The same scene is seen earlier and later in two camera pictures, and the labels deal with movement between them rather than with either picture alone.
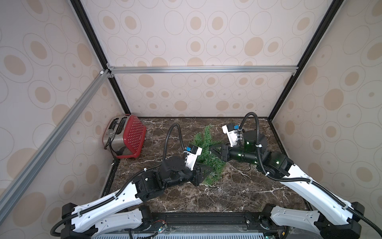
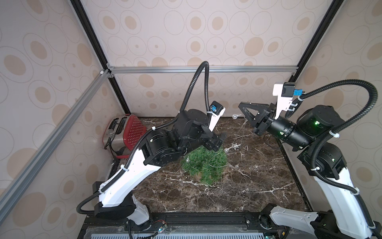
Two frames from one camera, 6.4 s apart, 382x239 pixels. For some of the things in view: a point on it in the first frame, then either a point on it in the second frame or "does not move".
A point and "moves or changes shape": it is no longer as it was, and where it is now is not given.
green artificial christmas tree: x=205 y=140 moves or changes shape
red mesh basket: x=124 y=136 does not move
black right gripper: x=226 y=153 -> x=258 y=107
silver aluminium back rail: x=208 y=69 does not move
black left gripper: x=198 y=173 -> x=212 y=139
